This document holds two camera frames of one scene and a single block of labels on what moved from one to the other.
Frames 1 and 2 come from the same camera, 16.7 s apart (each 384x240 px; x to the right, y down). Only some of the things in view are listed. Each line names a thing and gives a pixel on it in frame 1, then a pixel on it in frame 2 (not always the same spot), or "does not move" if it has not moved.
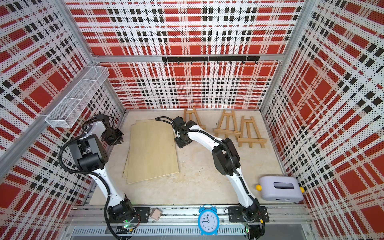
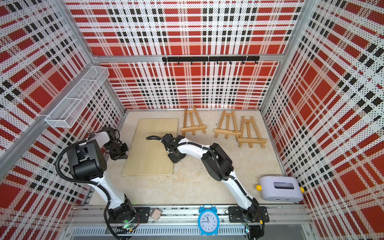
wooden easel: [227, 132] does not move
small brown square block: [155, 213] does not move
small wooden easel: [249, 140] does not move
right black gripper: [180, 145] -> [174, 160]
